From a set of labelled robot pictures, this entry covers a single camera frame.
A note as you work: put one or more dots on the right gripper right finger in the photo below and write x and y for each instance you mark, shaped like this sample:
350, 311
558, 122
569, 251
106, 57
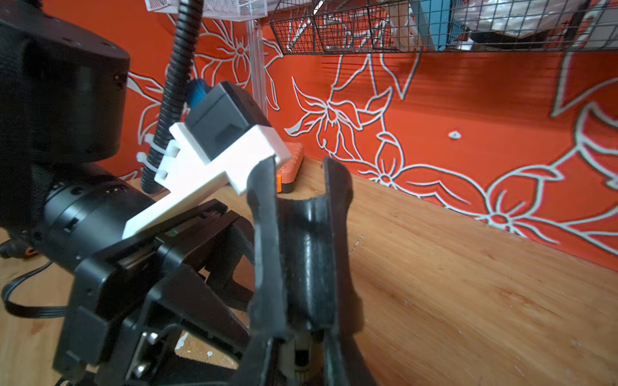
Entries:
343, 362

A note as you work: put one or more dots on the black wire wall basket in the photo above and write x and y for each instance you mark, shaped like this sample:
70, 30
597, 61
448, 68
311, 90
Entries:
359, 27

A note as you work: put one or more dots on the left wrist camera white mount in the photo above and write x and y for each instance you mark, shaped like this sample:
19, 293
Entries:
224, 136

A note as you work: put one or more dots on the black mic clip pole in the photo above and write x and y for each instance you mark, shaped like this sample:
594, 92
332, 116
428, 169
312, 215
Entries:
301, 257

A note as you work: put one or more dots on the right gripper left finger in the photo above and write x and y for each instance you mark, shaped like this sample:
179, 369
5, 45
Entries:
259, 364

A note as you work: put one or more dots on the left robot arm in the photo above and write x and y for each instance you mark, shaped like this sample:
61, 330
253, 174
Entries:
63, 92

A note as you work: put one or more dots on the teal box in basket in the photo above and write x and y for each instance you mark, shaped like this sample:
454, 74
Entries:
433, 19

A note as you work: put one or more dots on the clear plastic wall bin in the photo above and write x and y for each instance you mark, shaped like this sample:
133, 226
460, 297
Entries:
230, 10

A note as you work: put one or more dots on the orange plastic tool case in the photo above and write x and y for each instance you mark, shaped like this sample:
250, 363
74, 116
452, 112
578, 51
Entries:
287, 174

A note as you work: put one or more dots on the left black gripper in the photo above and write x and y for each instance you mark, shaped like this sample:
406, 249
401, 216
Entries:
131, 302

